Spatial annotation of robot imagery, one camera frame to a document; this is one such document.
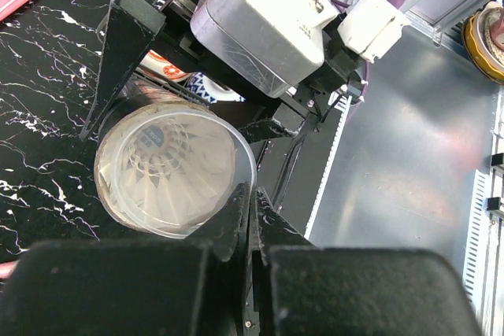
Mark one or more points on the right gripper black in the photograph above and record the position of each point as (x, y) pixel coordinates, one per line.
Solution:
(266, 107)

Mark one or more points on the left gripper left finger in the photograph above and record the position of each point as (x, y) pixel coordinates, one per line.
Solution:
(139, 286)

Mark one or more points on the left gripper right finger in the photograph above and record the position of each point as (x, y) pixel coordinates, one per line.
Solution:
(301, 289)

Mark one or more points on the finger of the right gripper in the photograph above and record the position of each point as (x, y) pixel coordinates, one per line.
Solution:
(131, 29)

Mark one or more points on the red patterned bowl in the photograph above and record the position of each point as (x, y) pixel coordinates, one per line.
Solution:
(156, 64)

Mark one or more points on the blue patterned bowl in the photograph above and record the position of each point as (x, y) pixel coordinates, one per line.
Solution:
(208, 90)

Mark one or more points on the pink badminton racket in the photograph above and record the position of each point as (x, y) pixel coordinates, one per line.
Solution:
(6, 269)

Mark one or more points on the clear plastic tube lid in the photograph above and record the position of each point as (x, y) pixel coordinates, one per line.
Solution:
(177, 174)

